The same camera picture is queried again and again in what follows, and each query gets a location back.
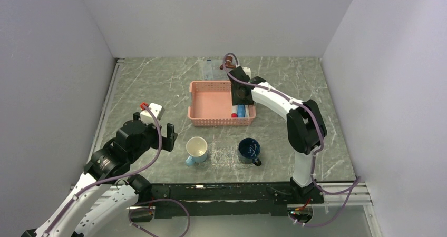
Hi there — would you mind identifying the white red-capped toothpaste tube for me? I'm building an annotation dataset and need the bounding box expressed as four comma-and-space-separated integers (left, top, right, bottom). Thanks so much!
231, 105, 238, 118

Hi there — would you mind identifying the blue toothpaste tube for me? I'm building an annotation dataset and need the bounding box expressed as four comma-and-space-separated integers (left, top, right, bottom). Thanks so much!
237, 105, 246, 118

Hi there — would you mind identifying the light blue white mug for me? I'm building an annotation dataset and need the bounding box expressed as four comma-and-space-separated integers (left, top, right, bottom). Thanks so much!
185, 136, 208, 167

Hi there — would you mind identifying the dark blue mug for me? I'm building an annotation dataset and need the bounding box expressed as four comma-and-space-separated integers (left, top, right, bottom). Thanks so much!
237, 137, 262, 166

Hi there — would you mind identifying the clear textured acrylic tray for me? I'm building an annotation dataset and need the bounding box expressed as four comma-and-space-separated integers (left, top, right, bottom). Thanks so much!
206, 141, 256, 169

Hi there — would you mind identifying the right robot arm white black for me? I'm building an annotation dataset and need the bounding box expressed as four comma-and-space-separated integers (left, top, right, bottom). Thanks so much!
224, 66, 327, 203

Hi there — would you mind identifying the pink plastic basket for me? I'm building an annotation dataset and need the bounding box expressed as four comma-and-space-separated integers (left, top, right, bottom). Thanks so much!
187, 81, 256, 126

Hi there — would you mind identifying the copper faucet tap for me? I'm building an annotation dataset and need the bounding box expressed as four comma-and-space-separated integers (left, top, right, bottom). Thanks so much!
219, 55, 236, 70

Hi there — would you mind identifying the clear plastic box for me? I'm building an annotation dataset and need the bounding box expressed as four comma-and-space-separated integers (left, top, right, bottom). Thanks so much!
202, 59, 229, 81

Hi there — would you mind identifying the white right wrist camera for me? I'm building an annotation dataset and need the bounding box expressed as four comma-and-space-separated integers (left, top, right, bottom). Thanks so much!
242, 67, 251, 77

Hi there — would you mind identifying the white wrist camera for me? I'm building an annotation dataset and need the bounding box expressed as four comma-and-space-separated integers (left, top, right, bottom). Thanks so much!
140, 102, 165, 124
242, 67, 251, 77

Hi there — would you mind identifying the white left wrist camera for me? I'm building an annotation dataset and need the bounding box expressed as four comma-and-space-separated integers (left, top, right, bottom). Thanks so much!
140, 102, 165, 124

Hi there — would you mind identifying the aluminium side rail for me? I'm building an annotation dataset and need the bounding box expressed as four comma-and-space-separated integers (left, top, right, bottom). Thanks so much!
82, 57, 125, 167

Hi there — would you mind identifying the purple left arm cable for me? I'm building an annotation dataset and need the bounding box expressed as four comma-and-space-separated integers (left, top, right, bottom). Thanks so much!
42, 104, 191, 237

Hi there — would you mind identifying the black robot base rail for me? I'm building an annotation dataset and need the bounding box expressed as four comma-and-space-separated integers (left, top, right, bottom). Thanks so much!
130, 181, 324, 223

